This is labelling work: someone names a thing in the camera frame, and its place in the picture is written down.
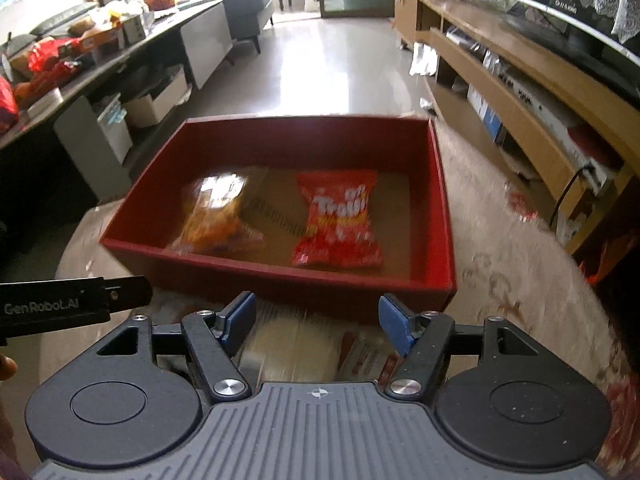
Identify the blue white box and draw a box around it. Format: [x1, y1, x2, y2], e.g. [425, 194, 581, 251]
[467, 85, 506, 146]

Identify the red cardboard box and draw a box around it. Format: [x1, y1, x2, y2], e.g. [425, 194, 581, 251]
[100, 116, 458, 313]

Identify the grey sofa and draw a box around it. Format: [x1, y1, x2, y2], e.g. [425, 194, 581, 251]
[190, 0, 276, 56]

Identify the long white device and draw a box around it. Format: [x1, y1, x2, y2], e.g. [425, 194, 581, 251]
[492, 65, 621, 191]

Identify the black television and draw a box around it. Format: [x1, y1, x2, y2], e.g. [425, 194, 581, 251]
[480, 0, 640, 106]

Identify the orange snack packet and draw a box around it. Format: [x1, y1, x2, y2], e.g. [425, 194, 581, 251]
[170, 172, 266, 256]

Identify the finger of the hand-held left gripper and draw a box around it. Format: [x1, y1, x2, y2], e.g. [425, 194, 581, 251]
[102, 276, 152, 311]

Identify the white bag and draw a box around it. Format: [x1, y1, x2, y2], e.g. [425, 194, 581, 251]
[409, 42, 441, 78]

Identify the red snack packet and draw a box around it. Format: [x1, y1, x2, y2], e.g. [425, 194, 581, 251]
[291, 170, 385, 268]

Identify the white plastic storage box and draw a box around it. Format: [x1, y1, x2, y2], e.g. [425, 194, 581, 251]
[92, 92, 133, 161]

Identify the wooden television cabinet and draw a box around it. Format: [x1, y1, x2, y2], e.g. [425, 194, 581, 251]
[392, 0, 640, 261]

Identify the black cable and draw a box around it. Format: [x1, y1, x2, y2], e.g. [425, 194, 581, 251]
[550, 162, 596, 231]

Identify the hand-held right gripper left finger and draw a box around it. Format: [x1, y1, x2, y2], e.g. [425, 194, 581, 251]
[95, 291, 257, 402]

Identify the clear cracker packet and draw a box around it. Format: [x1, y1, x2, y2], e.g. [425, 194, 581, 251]
[235, 302, 361, 386]

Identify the orange carton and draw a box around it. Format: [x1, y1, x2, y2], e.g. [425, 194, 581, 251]
[80, 22, 126, 53]

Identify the small white carton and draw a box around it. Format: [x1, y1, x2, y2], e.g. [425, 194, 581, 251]
[120, 15, 148, 46]

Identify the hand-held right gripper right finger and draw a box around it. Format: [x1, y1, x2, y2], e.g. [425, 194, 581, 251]
[379, 294, 543, 402]

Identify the red white printed packet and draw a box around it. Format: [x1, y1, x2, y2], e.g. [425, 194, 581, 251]
[340, 329, 403, 378]

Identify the white cardboard box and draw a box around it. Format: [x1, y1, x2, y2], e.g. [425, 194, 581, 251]
[122, 67, 193, 128]

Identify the red plastic bag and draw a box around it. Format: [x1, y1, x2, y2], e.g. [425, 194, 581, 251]
[27, 37, 83, 78]

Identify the dark grey long table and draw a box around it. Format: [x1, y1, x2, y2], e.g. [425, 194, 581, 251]
[0, 0, 236, 281]

